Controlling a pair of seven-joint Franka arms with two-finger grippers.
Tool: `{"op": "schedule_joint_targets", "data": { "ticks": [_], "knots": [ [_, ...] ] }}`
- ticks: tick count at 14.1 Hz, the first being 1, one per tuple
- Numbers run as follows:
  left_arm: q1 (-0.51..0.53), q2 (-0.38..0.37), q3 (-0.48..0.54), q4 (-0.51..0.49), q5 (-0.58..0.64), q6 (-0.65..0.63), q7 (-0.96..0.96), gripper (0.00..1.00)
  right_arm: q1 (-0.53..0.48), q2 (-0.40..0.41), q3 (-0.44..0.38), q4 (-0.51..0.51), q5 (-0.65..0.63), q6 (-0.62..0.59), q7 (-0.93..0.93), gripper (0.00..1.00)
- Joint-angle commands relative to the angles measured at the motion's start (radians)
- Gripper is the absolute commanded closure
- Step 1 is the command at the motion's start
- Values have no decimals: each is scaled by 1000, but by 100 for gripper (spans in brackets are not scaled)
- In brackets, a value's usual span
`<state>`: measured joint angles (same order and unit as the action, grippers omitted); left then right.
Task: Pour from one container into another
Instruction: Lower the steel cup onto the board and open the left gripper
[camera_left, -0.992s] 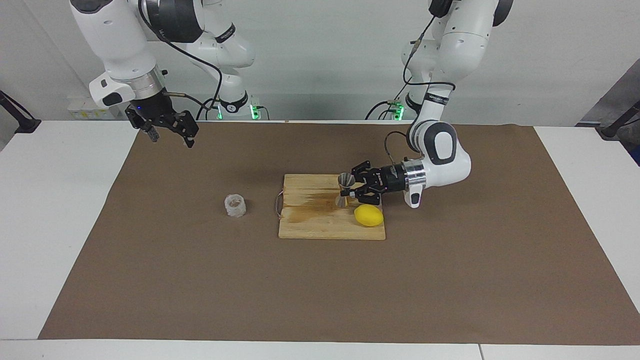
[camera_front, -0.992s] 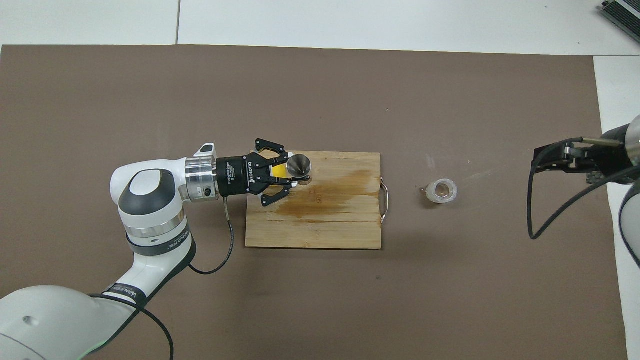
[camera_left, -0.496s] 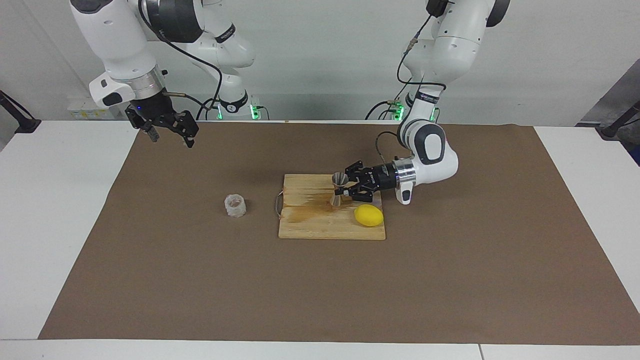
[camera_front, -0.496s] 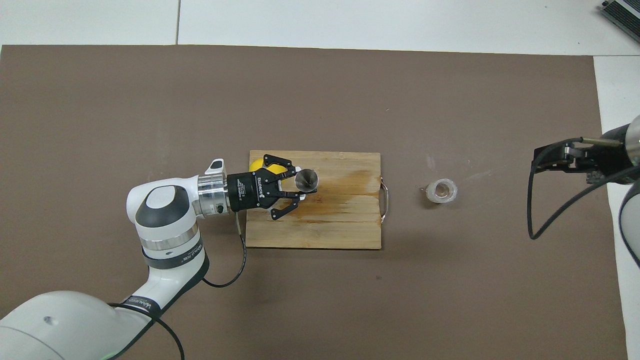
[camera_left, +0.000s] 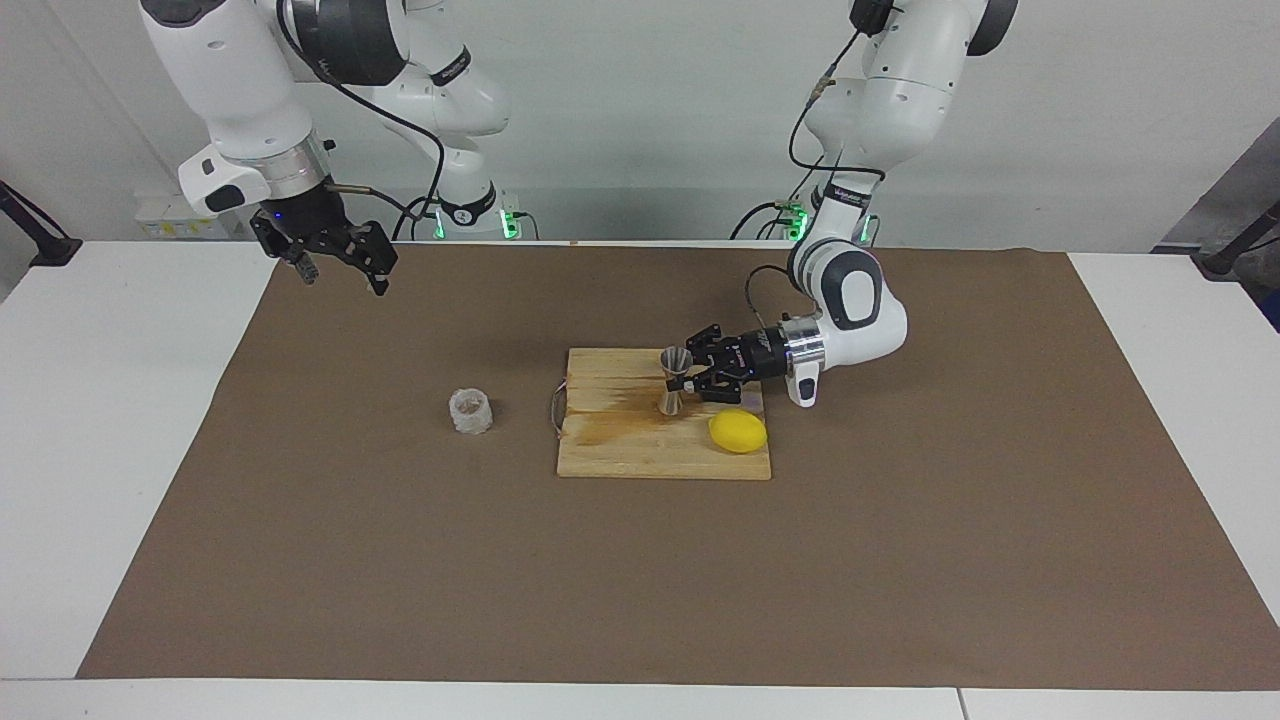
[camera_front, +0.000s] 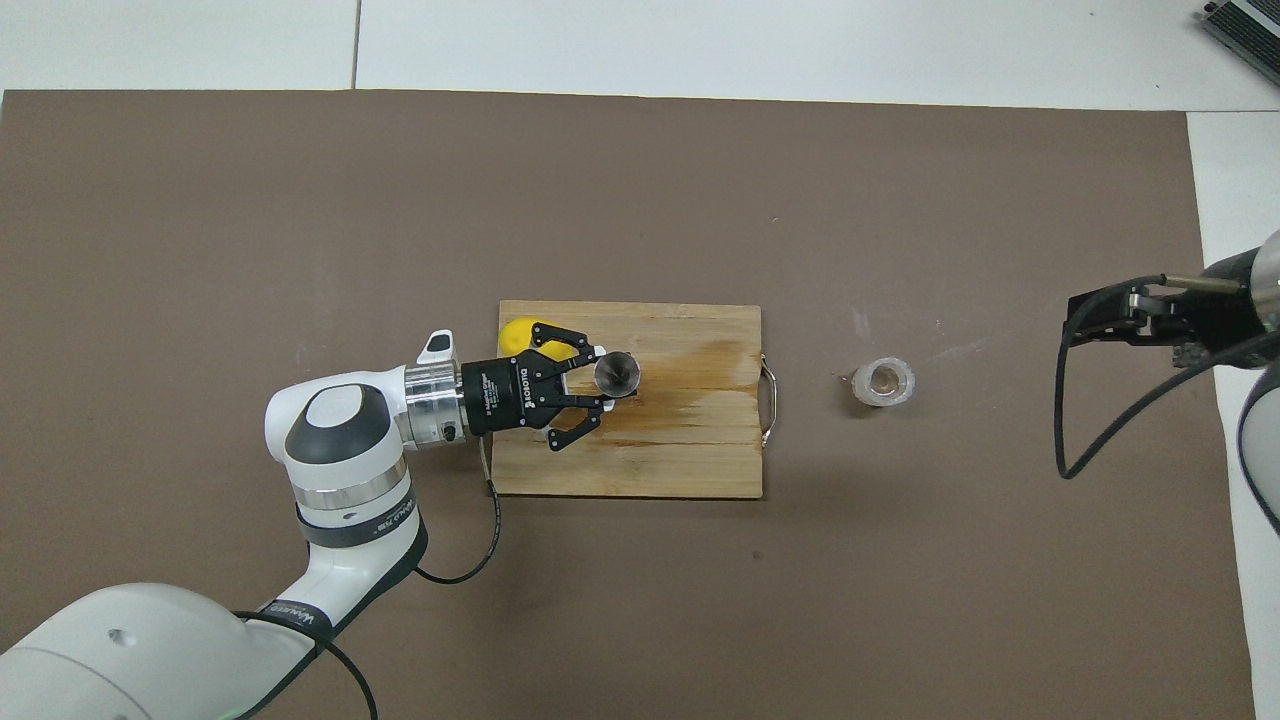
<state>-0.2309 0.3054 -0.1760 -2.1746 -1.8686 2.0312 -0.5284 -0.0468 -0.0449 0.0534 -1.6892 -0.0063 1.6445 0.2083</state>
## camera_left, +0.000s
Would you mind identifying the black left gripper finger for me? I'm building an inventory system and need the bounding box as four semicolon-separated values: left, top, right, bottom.
686;322;743;363
686;370;751;404

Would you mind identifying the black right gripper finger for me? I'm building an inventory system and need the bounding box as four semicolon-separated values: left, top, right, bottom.
345;222;398;297
265;240;321;286

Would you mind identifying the steel double jigger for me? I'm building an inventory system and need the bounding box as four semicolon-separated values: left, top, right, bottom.
660;346;693;415

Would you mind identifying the small clear plastic cup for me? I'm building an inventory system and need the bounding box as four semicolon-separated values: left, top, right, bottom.
447;388;494;436

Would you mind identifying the yellow lemon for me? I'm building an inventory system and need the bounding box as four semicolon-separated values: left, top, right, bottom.
708;408;769;455

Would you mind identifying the wooden cutting board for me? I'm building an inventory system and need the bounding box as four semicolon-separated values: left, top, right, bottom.
552;347;773;481

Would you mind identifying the white power strip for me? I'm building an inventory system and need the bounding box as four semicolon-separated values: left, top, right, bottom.
135;195;251;241

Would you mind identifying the brown paper table mat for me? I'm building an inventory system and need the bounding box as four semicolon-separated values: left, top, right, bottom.
78;243;1280;691

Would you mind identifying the black clamp stand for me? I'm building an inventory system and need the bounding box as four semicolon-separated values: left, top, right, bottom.
0;180;83;268
1195;200;1280;279

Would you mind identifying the dark grey panel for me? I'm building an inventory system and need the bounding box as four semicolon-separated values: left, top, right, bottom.
1150;120;1280;333

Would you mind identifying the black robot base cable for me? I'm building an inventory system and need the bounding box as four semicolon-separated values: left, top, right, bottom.
730;200;806;241

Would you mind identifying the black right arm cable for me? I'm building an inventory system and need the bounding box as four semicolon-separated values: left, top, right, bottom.
275;0;447;241

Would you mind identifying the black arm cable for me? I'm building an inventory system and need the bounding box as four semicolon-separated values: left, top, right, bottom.
742;28;889;336
275;0;447;241

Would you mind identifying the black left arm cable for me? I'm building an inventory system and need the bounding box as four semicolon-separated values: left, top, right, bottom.
742;28;889;336

